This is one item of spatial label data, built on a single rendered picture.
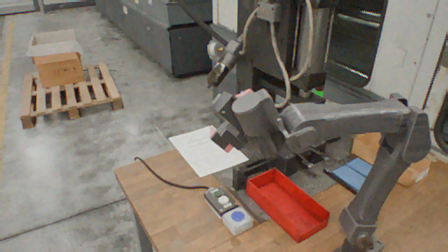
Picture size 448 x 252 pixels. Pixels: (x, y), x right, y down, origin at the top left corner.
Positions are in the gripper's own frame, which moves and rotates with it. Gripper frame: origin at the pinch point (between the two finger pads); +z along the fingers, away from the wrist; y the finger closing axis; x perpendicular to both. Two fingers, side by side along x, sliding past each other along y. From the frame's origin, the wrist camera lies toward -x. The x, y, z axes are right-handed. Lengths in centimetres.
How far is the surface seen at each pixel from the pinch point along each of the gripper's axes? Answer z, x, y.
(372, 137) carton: 15, 71, -35
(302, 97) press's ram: 15.6, 28.8, -22.6
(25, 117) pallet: 286, 4, 112
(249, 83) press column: 38.3, 23.7, -18.0
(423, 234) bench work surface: -25, 64, -11
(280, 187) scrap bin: 11.0, 43.0, 5.0
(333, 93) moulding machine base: 62, 84, -54
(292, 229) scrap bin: -8.2, 36.7, 12.0
